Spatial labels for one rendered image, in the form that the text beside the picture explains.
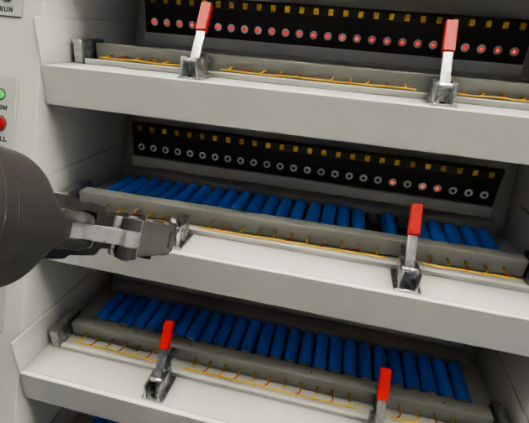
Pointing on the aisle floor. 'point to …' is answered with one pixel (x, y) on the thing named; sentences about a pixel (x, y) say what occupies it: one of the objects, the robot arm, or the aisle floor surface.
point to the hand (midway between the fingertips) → (140, 232)
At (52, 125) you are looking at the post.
